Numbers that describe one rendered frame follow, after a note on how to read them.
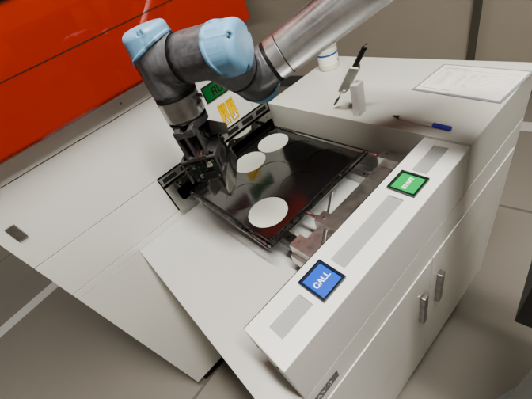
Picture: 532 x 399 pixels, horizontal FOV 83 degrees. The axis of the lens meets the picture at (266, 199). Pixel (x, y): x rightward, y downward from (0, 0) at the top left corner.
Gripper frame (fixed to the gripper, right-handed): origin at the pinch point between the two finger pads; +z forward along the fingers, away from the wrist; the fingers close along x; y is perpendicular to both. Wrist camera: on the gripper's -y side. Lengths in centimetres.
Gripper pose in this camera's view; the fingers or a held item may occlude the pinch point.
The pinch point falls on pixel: (229, 188)
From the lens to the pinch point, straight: 70.3
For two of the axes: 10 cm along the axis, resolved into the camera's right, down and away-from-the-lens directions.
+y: -0.4, 6.8, -7.3
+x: 9.6, -1.9, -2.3
